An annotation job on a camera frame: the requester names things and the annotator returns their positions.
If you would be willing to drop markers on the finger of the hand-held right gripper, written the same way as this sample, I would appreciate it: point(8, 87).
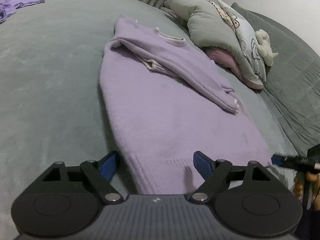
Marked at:
point(283, 160)

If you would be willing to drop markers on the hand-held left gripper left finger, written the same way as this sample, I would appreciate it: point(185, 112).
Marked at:
point(110, 165)

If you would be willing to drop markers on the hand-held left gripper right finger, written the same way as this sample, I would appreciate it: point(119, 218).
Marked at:
point(202, 163)

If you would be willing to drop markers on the lilac knitted sweater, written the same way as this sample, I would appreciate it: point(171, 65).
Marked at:
point(162, 117)

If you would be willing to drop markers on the violet clothes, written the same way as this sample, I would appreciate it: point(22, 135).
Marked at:
point(15, 3)

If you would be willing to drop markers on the grey quilted headboard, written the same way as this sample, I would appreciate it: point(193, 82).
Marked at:
point(295, 80)

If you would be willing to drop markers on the grey bed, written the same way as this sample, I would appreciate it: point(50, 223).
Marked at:
point(50, 80)

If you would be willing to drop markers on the pink pillow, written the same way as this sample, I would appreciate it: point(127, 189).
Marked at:
point(222, 56)

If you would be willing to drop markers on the white plush toy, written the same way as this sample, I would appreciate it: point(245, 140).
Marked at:
point(263, 45)

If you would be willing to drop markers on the patterned pillow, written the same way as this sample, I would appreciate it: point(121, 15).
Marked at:
point(247, 42)

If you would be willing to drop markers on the grey-green quilt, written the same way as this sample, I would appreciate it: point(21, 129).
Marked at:
point(207, 22)

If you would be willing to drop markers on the pink striped cloth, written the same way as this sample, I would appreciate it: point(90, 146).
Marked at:
point(175, 17)

